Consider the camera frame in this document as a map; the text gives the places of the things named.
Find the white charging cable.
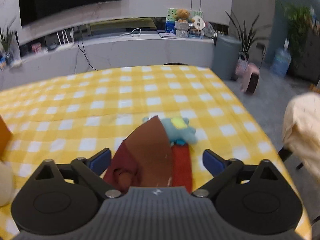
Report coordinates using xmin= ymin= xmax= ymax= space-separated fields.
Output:
xmin=120 ymin=28 xmax=143 ymax=38

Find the white marble tv console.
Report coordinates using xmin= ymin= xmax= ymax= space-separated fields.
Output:
xmin=1 ymin=34 xmax=215 ymax=90

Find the pink small heater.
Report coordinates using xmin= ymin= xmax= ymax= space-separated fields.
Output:
xmin=235 ymin=51 xmax=260 ymax=95

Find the tall leafy floor plant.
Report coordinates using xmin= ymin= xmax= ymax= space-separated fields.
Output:
xmin=225 ymin=11 xmax=272 ymax=59

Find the cream cushioned chair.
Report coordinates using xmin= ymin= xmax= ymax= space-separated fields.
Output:
xmin=282 ymin=92 xmax=319 ymax=181

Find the orange-rimmed white storage box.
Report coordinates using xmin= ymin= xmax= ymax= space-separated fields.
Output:
xmin=0 ymin=116 xmax=12 ymax=158

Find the grey trash bin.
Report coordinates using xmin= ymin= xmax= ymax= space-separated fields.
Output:
xmin=211 ymin=35 xmax=242 ymax=80

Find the white wifi router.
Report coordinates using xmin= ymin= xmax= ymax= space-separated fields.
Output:
xmin=56 ymin=28 xmax=75 ymax=51

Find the black hanging power cable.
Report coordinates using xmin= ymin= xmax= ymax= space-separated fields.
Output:
xmin=73 ymin=39 xmax=98 ymax=74

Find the green plant in glass vase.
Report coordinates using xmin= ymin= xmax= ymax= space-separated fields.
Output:
xmin=0 ymin=18 xmax=16 ymax=65

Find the yellow checked tablecloth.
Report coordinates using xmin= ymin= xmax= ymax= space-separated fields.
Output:
xmin=0 ymin=64 xmax=313 ymax=240

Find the green bushy potted plant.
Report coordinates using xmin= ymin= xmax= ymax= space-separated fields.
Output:
xmin=283 ymin=4 xmax=312 ymax=68

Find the brown teddy bear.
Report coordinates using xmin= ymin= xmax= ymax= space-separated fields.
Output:
xmin=174 ymin=9 xmax=195 ymax=23

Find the blue water jug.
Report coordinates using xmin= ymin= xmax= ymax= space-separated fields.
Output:
xmin=270 ymin=38 xmax=291 ymax=77

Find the beige pink-lidded water bottle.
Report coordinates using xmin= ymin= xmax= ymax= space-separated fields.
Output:
xmin=0 ymin=161 xmax=14 ymax=207

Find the teal plush doll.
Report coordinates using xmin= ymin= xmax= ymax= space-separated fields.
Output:
xmin=142 ymin=115 xmax=197 ymax=145

